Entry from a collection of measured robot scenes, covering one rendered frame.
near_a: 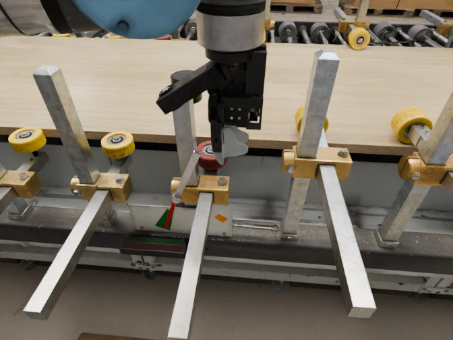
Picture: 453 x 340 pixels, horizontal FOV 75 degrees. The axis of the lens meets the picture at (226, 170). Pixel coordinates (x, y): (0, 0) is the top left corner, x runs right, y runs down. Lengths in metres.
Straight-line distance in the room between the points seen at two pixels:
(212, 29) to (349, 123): 0.60
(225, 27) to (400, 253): 0.70
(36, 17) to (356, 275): 0.45
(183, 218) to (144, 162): 0.28
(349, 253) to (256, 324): 1.00
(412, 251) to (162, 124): 0.73
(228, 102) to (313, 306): 1.22
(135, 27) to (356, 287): 0.40
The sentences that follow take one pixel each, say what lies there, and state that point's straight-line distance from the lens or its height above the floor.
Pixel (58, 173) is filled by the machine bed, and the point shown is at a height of 0.68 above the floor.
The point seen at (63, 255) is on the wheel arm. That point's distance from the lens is 0.66.
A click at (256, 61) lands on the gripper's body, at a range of 0.43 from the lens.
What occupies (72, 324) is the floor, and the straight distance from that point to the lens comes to 1.59.
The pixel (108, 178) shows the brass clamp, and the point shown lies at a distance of 0.77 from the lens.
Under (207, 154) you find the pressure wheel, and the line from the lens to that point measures 0.71.
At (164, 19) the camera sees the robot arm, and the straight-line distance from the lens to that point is 0.22.
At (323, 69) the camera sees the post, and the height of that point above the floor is 1.15.
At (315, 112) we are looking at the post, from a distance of 0.56.
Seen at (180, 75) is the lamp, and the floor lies 1.11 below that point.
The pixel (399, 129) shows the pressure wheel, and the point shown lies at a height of 0.94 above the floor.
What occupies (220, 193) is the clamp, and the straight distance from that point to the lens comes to 0.67.
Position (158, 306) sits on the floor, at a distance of 1.50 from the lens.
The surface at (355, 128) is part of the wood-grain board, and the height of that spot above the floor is 0.90.
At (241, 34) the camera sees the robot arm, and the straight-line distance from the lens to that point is 0.39.
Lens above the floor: 1.34
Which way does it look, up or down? 40 degrees down
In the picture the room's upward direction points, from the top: straight up
